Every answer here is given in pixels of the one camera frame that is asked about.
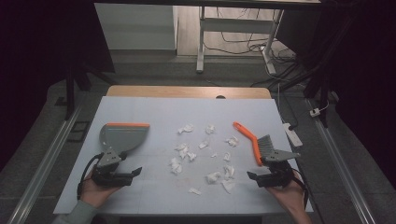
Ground aluminium floor rail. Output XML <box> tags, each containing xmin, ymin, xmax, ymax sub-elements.
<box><xmin>305</xmin><ymin>98</ymin><xmax>378</xmax><ymax>224</ymax></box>
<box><xmin>6</xmin><ymin>104</ymin><xmax>84</xmax><ymax>224</ymax></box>

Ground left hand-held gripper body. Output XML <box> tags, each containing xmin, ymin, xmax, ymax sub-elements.
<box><xmin>91</xmin><ymin>147</ymin><xmax>134</xmax><ymax>189</ymax></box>

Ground black tripod stand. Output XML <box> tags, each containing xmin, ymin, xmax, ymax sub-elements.
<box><xmin>278</xmin><ymin>15</ymin><xmax>359</xmax><ymax>129</ymax></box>
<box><xmin>63</xmin><ymin>60</ymin><xmax>117</xmax><ymax>121</ymax></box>

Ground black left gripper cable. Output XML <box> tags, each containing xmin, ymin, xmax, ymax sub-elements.
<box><xmin>77</xmin><ymin>152</ymin><xmax>106</xmax><ymax>201</ymax></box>

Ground white power strip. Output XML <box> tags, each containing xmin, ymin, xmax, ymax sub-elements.
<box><xmin>282</xmin><ymin>122</ymin><xmax>304</xmax><ymax>148</ymax></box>

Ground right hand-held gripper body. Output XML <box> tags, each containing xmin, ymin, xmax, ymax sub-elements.
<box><xmin>255</xmin><ymin>148</ymin><xmax>302</xmax><ymax>189</ymax></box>

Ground white metal desk frame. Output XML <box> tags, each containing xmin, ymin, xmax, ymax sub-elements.
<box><xmin>195</xmin><ymin>6</ymin><xmax>285</xmax><ymax>76</ymax></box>

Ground tangle of black floor cables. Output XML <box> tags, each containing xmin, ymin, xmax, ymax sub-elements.
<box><xmin>204</xmin><ymin>7</ymin><xmax>302</xmax><ymax>90</ymax></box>

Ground person's left hand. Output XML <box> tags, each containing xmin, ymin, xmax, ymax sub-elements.
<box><xmin>79</xmin><ymin>169</ymin><xmax>123</xmax><ymax>209</ymax></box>

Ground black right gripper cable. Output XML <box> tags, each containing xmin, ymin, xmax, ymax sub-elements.
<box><xmin>290</xmin><ymin>167</ymin><xmax>310</xmax><ymax>210</ymax></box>

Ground light grey cabinet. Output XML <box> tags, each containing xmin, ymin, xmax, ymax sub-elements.
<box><xmin>93</xmin><ymin>3</ymin><xmax>179</xmax><ymax>51</ymax></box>

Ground grey dustpan with orange edge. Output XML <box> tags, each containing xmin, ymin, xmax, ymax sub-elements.
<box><xmin>98</xmin><ymin>121</ymin><xmax>151</xmax><ymax>157</ymax></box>

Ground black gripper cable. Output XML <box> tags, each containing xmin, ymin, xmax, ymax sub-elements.
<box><xmin>290</xmin><ymin>167</ymin><xmax>310</xmax><ymax>210</ymax></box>
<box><xmin>77</xmin><ymin>152</ymin><xmax>106</xmax><ymax>201</ymax></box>

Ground person's right hand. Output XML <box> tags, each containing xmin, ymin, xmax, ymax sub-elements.
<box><xmin>265</xmin><ymin>172</ymin><xmax>305</xmax><ymax>217</ymax></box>

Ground white paper scraps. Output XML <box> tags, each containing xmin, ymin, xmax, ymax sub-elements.
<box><xmin>168</xmin><ymin>123</ymin><xmax>241</xmax><ymax>196</ymax></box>

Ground orange brush with grey bristles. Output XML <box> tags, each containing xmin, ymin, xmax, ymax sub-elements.
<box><xmin>233</xmin><ymin>120</ymin><xmax>278</xmax><ymax>167</ymax></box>

